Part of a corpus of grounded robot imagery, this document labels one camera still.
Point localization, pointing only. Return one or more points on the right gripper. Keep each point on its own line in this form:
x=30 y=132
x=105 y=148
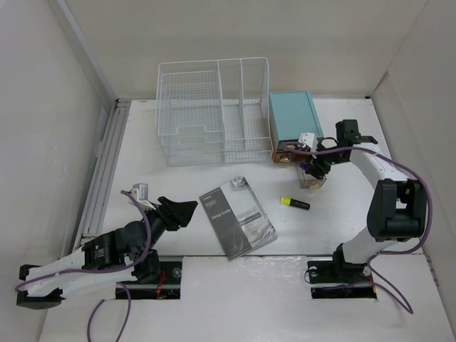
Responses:
x=317 y=167

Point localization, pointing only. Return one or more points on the aluminium rail left side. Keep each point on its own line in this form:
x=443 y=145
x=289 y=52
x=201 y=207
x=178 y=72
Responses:
x=90 y=221

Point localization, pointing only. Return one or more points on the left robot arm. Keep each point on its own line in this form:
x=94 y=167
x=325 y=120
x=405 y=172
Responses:
x=124 y=254

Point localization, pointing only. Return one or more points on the purple cap highlighter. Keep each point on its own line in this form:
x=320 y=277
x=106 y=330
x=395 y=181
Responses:
x=304 y=166

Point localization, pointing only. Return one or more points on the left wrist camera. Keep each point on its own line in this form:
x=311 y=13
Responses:
x=139 y=192

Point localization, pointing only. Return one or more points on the teal and orange drawer box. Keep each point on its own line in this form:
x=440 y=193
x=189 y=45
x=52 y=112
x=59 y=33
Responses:
x=291 y=113

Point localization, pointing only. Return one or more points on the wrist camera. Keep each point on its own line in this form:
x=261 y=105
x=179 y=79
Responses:
x=308 y=142
x=139 y=192

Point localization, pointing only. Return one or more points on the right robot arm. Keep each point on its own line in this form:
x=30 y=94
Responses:
x=400 y=209

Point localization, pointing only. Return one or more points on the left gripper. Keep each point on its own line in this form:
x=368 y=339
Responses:
x=175 y=214

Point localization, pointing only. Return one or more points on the white wire mesh organizer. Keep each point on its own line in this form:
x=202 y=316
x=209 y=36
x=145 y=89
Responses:
x=213 y=112

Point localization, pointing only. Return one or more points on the clear drawer with gold knob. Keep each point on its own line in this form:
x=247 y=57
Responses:
x=307 y=181

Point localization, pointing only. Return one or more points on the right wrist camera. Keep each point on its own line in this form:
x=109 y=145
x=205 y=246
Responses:
x=308 y=142

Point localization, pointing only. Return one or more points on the grey Canon setup guide booklet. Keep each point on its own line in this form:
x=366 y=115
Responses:
x=225 y=225

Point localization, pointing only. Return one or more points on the yellow cap highlighter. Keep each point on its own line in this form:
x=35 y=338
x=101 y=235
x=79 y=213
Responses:
x=290 y=202

